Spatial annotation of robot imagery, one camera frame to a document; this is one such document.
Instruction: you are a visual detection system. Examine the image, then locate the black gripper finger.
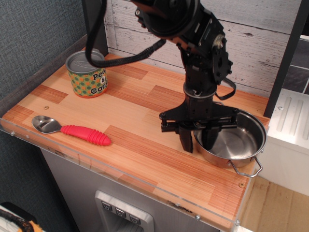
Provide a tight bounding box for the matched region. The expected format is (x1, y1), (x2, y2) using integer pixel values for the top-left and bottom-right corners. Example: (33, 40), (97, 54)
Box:
(201, 128), (220, 149)
(179, 127), (193, 153)

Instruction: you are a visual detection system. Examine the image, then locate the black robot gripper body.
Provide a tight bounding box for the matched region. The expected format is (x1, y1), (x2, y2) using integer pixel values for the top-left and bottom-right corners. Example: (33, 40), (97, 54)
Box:
(159, 95), (240, 133)

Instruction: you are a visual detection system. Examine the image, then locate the stainless steel pot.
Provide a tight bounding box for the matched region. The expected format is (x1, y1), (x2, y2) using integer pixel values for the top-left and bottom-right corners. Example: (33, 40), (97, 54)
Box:
(194, 110), (267, 178)

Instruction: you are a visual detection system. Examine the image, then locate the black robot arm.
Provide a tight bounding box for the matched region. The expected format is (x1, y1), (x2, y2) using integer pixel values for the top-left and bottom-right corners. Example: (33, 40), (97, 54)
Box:
(135, 0), (239, 152)

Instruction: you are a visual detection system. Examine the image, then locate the clear acrylic table edge guard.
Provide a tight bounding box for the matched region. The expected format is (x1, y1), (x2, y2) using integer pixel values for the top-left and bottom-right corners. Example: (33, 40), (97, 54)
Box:
(1, 118), (259, 232)

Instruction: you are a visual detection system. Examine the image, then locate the white toy sink counter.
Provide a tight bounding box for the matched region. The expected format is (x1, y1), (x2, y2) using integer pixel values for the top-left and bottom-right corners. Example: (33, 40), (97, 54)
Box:
(254, 35), (309, 197)

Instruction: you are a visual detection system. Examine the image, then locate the silver dispenser button panel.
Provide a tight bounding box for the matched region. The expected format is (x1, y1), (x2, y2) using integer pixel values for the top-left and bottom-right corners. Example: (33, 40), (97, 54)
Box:
(95, 190), (155, 232)

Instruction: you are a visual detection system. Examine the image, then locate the peas and carrots toy can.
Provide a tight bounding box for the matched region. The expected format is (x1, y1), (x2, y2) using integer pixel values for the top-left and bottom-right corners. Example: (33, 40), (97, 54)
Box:
(65, 50), (108, 98)

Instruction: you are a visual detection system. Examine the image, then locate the grey toy fridge cabinet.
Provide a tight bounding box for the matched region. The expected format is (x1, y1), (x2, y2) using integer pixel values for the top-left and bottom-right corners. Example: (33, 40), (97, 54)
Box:
(42, 150), (217, 232)

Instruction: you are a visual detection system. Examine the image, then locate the orange object bottom left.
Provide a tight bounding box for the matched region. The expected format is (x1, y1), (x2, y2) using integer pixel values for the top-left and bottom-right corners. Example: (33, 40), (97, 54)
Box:
(17, 221), (45, 232)

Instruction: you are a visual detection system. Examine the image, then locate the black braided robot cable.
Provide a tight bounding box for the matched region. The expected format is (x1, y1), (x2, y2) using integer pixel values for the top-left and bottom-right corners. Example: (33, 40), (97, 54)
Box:
(84, 0), (167, 69)

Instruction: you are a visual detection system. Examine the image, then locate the dark grey left post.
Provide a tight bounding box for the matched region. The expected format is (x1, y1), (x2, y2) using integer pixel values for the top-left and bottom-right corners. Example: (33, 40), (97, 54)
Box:
(81, 0), (110, 58)

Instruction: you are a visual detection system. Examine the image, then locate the dark grey post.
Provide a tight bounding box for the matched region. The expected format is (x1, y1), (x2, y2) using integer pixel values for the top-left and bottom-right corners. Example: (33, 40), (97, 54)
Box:
(263, 0), (309, 118)
(81, 0), (110, 58)

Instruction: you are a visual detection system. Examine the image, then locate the dark grey right post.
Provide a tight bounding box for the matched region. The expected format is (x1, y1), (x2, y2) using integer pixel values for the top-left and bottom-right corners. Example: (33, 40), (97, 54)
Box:
(263, 0), (309, 118)

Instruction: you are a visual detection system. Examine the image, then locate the red handled metal spoon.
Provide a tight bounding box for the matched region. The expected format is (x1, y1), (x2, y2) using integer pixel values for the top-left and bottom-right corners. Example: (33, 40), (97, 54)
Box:
(32, 116), (112, 145)

